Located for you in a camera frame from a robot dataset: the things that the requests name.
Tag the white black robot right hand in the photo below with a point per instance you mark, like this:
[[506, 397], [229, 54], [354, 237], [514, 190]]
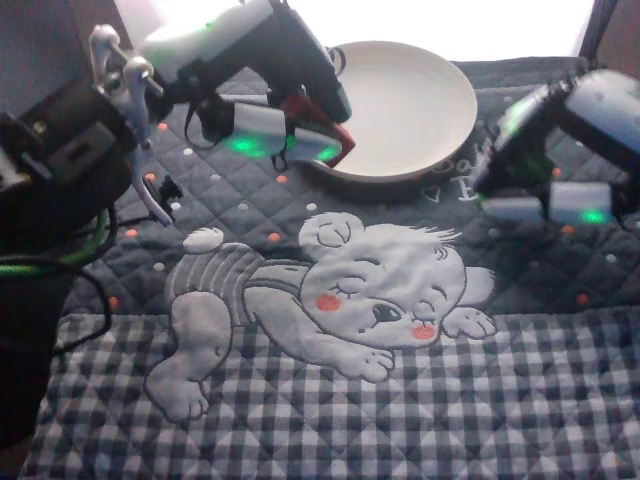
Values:
[[210, 40]]

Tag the grey quilt with bear print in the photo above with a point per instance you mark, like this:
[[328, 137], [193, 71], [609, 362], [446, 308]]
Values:
[[350, 425]]

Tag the round white plate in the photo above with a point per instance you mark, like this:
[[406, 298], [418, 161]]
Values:
[[410, 100]]

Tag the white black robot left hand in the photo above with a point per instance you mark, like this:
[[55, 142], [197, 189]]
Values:
[[600, 120]]

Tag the red block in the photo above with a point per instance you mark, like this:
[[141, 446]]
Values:
[[345, 142]]

